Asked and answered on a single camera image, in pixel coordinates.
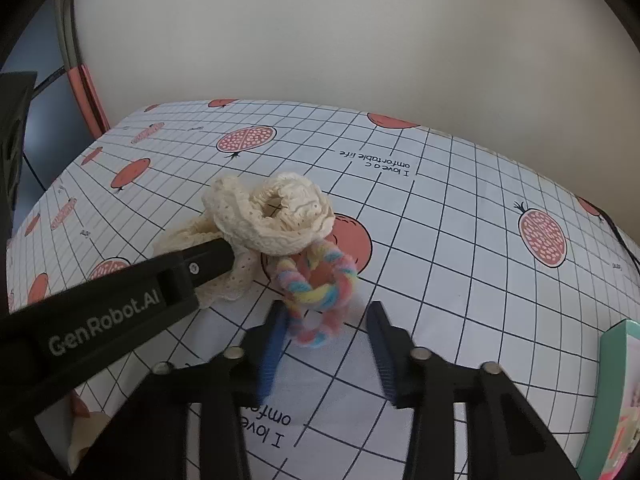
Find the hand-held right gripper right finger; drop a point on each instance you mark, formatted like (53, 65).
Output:
(382, 355)

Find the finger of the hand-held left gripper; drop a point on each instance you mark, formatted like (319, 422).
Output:
(207, 262)

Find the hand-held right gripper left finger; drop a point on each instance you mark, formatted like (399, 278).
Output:
(272, 355)

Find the cream lace scrunchie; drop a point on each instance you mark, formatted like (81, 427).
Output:
(260, 232)
(232, 280)

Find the pastel rainbow scrunchie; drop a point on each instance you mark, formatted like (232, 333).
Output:
(320, 297)

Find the teal shallow cardboard box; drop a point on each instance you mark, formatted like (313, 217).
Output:
(607, 385)

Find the person's left hand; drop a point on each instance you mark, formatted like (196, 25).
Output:
(87, 432)

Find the pink edged board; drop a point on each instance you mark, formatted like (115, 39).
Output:
(82, 90)

